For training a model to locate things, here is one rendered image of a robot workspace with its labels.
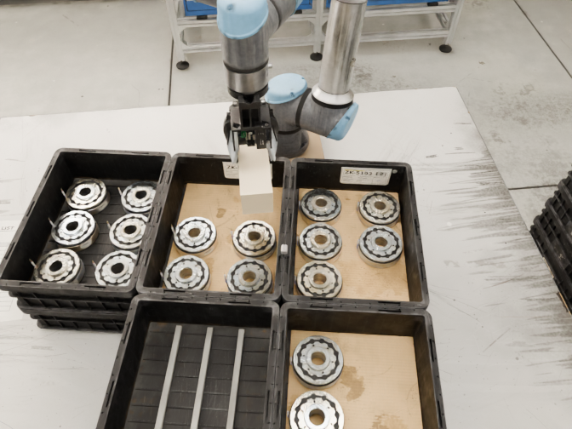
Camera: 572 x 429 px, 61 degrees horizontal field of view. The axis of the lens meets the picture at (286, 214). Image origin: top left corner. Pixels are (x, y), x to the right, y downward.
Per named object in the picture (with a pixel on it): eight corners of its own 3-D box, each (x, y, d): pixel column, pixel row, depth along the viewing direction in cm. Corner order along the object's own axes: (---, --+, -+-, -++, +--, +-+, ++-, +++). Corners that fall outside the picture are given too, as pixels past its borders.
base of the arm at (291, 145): (257, 128, 156) (256, 104, 148) (303, 122, 158) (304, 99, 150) (265, 162, 147) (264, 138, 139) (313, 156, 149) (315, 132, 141)
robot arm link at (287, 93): (277, 100, 150) (277, 63, 139) (316, 114, 146) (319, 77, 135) (258, 123, 143) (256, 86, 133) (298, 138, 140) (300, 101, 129)
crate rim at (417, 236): (291, 163, 123) (291, 157, 121) (409, 168, 122) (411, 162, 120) (280, 306, 99) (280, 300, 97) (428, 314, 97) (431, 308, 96)
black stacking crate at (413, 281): (291, 188, 130) (291, 159, 121) (401, 193, 129) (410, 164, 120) (282, 325, 106) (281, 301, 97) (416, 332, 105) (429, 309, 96)
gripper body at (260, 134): (232, 154, 89) (225, 102, 79) (231, 122, 94) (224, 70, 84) (273, 151, 89) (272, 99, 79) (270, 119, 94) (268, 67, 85)
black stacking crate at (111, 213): (73, 178, 132) (58, 149, 123) (180, 183, 131) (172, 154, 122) (16, 310, 108) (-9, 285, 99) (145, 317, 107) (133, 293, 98)
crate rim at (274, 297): (174, 158, 124) (173, 151, 122) (290, 163, 123) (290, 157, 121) (136, 298, 100) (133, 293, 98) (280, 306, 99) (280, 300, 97)
